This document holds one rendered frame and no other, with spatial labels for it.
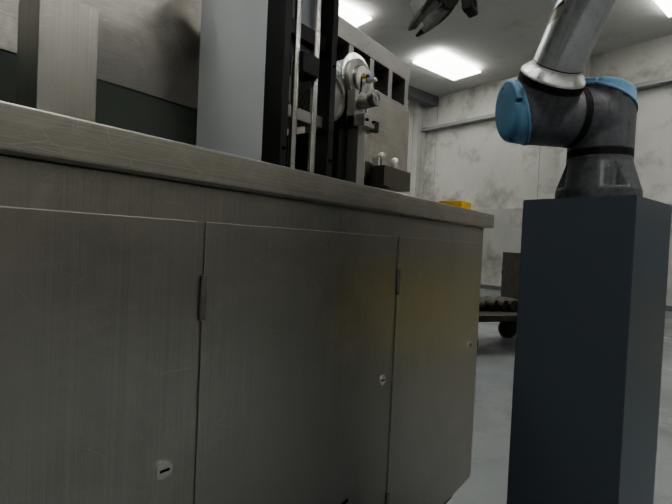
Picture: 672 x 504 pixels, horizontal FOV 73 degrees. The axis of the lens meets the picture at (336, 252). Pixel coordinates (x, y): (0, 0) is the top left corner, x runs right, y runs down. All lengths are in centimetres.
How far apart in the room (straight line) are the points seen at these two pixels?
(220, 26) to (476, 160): 897
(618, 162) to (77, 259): 89
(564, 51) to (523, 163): 853
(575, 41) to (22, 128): 79
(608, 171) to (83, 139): 84
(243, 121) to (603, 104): 73
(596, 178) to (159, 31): 106
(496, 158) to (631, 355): 889
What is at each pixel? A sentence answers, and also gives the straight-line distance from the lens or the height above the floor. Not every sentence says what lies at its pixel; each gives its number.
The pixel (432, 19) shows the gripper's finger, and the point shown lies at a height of 138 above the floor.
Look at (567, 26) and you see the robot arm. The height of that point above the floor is 117.
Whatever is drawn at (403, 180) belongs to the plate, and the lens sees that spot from 145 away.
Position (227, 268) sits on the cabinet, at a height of 76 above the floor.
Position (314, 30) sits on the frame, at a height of 123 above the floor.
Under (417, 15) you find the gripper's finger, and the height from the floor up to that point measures 137.
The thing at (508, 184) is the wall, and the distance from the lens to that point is 950.
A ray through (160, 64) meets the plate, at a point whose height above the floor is 122.
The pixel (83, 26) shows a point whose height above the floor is 113.
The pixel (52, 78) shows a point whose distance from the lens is 88.
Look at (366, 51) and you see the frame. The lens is 204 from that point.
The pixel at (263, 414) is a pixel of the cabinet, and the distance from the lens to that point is 71.
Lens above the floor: 80
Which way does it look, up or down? 1 degrees down
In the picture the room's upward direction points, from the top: 3 degrees clockwise
